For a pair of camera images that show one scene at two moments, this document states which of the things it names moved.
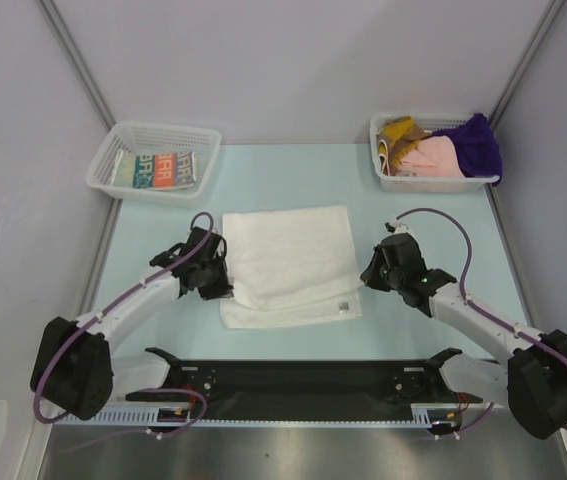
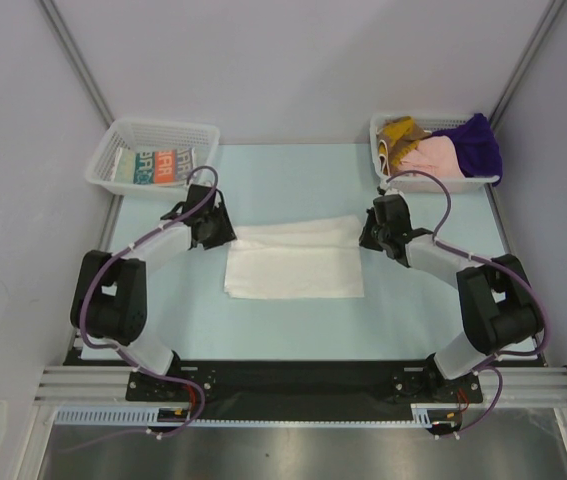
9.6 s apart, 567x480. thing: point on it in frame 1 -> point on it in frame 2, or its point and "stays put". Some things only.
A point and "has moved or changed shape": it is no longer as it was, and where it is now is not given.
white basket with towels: (435, 153) stays put
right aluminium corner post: (524, 63) stays put
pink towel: (434, 156) stays put
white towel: (290, 266) has moved or changed shape
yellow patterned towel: (397, 138) stays put
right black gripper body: (373, 271) -> (373, 235)
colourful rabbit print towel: (163, 171) stays put
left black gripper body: (214, 283) -> (219, 229)
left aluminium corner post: (77, 62) stays put
